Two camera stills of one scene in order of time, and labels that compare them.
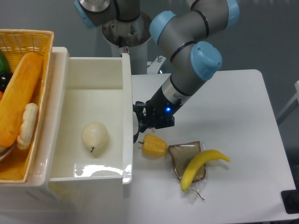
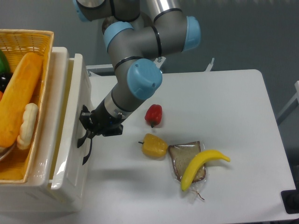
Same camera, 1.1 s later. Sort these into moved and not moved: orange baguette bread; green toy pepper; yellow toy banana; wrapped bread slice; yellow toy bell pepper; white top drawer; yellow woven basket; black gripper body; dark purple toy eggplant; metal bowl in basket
Moved: black gripper body; white top drawer
Not moved: dark purple toy eggplant; wrapped bread slice; yellow woven basket; metal bowl in basket; yellow toy bell pepper; green toy pepper; orange baguette bread; yellow toy banana
